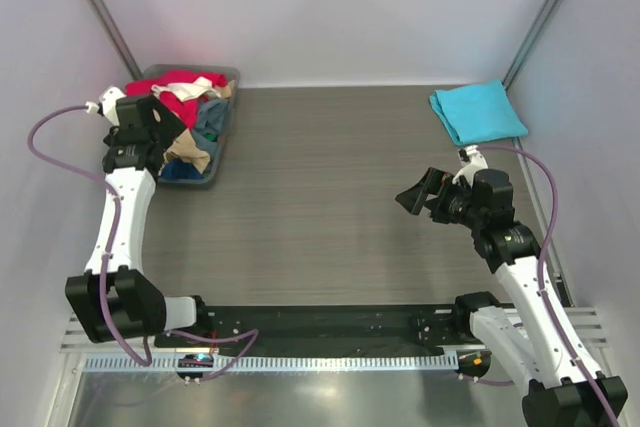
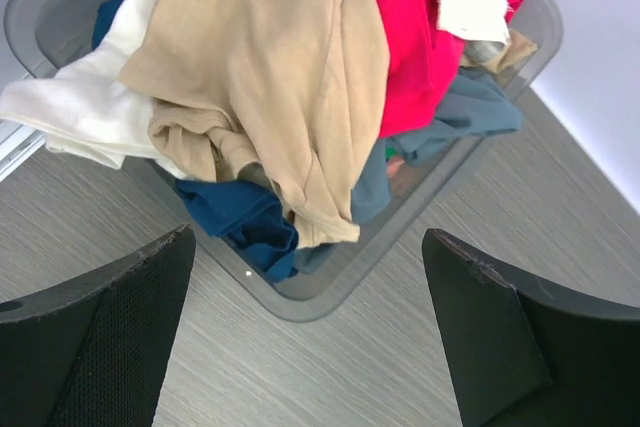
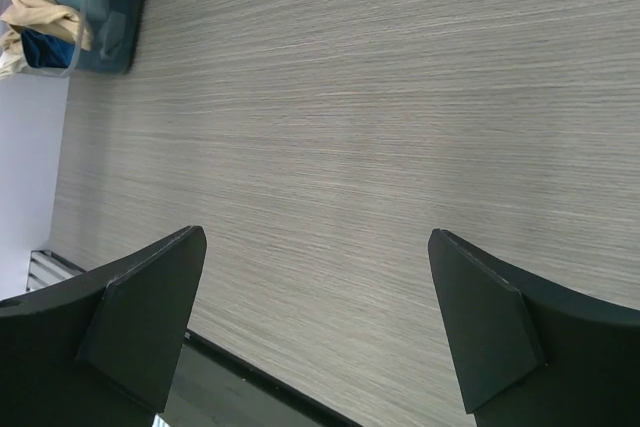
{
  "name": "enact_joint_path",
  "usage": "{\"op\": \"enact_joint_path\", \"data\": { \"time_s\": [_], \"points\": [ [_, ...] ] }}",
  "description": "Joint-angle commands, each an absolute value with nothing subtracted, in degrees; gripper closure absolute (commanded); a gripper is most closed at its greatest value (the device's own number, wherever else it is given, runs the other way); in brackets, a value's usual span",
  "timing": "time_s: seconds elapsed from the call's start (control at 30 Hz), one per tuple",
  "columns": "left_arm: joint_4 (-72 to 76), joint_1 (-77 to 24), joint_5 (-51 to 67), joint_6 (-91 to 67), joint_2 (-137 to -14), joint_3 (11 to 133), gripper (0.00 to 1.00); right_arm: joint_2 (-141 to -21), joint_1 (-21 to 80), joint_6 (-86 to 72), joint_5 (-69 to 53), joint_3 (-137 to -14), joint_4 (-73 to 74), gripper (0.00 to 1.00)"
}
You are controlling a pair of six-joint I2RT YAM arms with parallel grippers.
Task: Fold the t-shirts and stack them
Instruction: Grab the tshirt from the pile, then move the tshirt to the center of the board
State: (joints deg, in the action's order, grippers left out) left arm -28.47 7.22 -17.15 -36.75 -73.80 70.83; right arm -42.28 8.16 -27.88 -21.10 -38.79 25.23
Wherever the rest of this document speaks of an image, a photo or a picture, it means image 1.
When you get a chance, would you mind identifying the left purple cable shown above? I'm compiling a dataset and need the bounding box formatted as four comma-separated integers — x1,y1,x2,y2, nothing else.
27,104,261,379

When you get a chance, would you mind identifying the slotted cable duct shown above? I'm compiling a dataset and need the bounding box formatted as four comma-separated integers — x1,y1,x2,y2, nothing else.
83,352,459,373

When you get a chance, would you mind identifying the purple cable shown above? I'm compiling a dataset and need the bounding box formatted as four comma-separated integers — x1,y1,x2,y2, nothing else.
27,104,261,379
457,144,621,427

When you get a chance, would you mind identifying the cream white t shirt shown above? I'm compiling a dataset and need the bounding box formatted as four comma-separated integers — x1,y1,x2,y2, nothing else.
151,76,223,102

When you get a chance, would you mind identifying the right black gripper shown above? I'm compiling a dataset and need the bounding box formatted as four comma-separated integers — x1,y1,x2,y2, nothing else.
396,166,486,230

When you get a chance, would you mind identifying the left aluminium frame post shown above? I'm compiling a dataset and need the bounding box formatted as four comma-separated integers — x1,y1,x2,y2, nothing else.
86,0,142,80

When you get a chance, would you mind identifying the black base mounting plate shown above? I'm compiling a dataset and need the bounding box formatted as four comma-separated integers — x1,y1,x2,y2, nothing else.
183,304,480,356

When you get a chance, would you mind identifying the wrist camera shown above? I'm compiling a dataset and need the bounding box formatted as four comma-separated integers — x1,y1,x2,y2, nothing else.
115,95,157,130
471,169,513,212

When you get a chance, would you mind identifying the folded cyan t shirt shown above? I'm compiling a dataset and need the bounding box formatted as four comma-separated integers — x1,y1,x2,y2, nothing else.
429,79,529,147

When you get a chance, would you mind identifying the aluminium front rail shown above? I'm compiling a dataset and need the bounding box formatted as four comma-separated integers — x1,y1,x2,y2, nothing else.
59,307,608,353

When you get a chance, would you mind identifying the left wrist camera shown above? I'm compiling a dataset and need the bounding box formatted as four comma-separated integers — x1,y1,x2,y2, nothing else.
115,95,157,130

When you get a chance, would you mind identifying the red t shirt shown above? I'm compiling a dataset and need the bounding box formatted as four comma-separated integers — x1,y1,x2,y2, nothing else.
125,69,235,129

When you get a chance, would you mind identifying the right aluminium frame post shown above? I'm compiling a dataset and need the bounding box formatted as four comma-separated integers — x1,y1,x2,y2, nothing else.
502,0,562,91

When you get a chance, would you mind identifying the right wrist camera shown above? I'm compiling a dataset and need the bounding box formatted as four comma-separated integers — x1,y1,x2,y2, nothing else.
471,169,513,212

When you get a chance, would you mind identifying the dark blue t shirt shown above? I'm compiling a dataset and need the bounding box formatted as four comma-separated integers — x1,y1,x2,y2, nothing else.
160,159,204,181

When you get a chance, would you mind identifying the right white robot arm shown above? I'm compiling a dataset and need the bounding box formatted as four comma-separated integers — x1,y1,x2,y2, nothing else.
395,168,628,426

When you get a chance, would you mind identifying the grey blue t shirt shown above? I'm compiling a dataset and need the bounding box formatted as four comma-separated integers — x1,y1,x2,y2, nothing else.
192,99,229,143

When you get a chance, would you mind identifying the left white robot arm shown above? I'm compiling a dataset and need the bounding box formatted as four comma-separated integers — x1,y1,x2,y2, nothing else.
65,87,212,347

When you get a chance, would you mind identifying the beige t shirt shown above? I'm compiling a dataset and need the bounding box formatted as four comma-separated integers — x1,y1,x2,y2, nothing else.
164,129,218,174

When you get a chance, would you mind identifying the aluminium frame post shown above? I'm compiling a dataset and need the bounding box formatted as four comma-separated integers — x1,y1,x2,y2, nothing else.
86,0,142,80
502,0,562,91

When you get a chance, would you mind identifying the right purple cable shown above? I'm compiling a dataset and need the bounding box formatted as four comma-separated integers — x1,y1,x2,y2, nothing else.
457,144,621,427

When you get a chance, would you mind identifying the grey plastic bin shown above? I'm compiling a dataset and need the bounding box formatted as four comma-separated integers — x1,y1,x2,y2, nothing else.
143,64,241,189

